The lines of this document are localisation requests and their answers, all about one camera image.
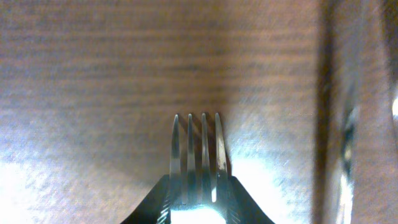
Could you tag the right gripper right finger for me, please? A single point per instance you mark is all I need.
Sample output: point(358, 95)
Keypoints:
point(248, 209)

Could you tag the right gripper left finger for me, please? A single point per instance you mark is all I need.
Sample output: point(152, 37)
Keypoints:
point(148, 211)

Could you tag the steel fork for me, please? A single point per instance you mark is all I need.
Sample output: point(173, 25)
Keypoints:
point(195, 194)

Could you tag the steel tongs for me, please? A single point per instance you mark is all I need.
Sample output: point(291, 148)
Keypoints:
point(355, 171)

